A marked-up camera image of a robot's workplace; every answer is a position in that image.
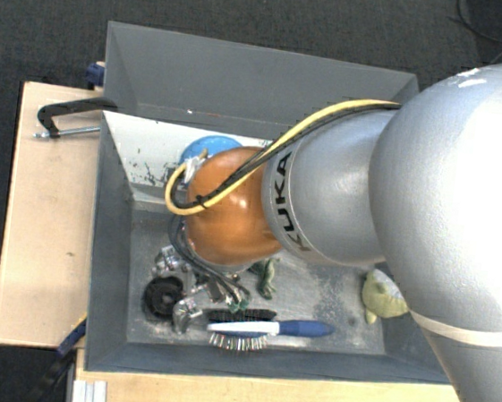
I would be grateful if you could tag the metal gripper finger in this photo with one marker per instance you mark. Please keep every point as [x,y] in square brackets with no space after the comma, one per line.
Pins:
[167,260]
[186,312]

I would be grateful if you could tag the green toy figure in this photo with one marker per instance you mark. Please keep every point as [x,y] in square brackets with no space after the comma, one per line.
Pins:
[266,280]

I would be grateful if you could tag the blue and white brush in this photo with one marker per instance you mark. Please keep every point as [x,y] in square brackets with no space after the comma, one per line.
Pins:
[304,328]

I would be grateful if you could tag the grey metal bin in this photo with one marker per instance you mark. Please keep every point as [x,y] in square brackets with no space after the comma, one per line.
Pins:
[334,304]

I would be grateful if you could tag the pale cardboard board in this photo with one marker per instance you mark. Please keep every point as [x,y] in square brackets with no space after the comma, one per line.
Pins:
[51,218]

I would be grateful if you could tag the blue ball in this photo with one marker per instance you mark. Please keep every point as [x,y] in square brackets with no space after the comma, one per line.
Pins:
[214,144]

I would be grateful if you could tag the green plush toy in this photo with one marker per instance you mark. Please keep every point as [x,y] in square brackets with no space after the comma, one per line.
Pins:
[381,300]

